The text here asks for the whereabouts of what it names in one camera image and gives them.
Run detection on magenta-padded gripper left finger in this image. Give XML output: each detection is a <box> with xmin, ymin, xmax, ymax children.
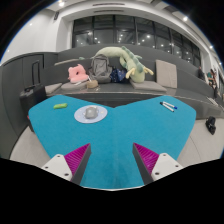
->
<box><xmin>41</xmin><ymin>143</ymin><xmax>93</xmax><ymax>186</ymax></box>

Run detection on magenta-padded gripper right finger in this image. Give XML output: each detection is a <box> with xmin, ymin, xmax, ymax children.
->
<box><xmin>132</xmin><ymin>142</ymin><xmax>184</xmax><ymax>185</ymax></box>

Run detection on grey computer mouse orange accents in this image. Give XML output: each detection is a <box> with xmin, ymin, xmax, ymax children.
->
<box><xmin>84</xmin><ymin>105</ymin><xmax>99</xmax><ymax>120</ymax></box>

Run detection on round pale blue mouse pad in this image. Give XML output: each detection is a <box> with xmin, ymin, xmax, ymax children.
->
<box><xmin>73</xmin><ymin>104</ymin><xmax>109</xmax><ymax>125</ymax></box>

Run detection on white marker black cap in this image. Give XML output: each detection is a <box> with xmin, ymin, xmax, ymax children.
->
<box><xmin>159</xmin><ymin>101</ymin><xmax>175</xmax><ymax>113</ymax></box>

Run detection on small green eraser block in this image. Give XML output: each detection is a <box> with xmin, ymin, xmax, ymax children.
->
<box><xmin>53</xmin><ymin>102</ymin><xmax>69</xmax><ymax>110</ymax></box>

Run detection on white marker blue cap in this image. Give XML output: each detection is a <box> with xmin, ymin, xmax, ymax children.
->
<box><xmin>162</xmin><ymin>100</ymin><xmax>178</xmax><ymax>110</ymax></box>

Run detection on black bag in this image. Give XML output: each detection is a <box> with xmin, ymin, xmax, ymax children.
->
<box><xmin>205</xmin><ymin>115</ymin><xmax>217</xmax><ymax>136</ymax></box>

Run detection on flat grey seat cushion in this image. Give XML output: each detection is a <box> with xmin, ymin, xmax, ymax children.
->
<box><xmin>129</xmin><ymin>79</ymin><xmax>168</xmax><ymax>93</ymax></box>
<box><xmin>44</xmin><ymin>82</ymin><xmax>64</xmax><ymax>95</ymax></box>

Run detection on tan woven hat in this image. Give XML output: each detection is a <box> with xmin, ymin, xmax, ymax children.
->
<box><xmin>86</xmin><ymin>79</ymin><xmax>99</xmax><ymax>90</ymax></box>

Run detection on black suitcase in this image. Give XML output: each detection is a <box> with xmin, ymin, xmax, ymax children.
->
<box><xmin>19</xmin><ymin>84</ymin><xmax>48</xmax><ymax>117</ymax></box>

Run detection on pink plush cushion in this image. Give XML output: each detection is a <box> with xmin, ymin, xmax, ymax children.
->
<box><xmin>67</xmin><ymin>64</ymin><xmax>90</xmax><ymax>84</ymax></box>

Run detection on grey stepped seating bench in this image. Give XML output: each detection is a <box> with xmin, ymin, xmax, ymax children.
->
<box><xmin>43</xmin><ymin>43</ymin><xmax>224</xmax><ymax>121</ymax></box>

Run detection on upright grey square cushion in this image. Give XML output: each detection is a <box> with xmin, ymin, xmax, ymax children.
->
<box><xmin>155</xmin><ymin>59</ymin><xmax>179</xmax><ymax>89</ymax></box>

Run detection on green dragon plush toy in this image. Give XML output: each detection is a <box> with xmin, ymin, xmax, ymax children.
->
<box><xmin>94</xmin><ymin>45</ymin><xmax>155</xmax><ymax>84</ymax></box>

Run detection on navy patterned bag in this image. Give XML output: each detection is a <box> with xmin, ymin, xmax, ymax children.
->
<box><xmin>109</xmin><ymin>67</ymin><xmax>128</xmax><ymax>84</ymax></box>

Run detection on grey backpack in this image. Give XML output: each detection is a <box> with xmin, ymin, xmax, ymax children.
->
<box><xmin>88</xmin><ymin>53</ymin><xmax>114</xmax><ymax>84</ymax></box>

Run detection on person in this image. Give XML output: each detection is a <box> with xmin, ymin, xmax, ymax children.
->
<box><xmin>207</xmin><ymin>68</ymin><xmax>220</xmax><ymax>92</ymax></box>
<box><xmin>197</xmin><ymin>65</ymin><xmax>205</xmax><ymax>82</ymax></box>

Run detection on ceiling spot lights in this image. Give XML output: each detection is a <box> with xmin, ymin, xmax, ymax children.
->
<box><xmin>28</xmin><ymin>0</ymin><xmax>218</xmax><ymax>51</ymax></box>

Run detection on dark grey wall cabinet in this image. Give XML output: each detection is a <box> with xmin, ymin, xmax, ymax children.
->
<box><xmin>0</xmin><ymin>52</ymin><xmax>60</xmax><ymax>158</ymax></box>

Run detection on dark glass window wall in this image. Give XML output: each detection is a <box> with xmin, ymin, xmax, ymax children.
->
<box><xmin>72</xmin><ymin>14</ymin><xmax>203</xmax><ymax>69</ymax></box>

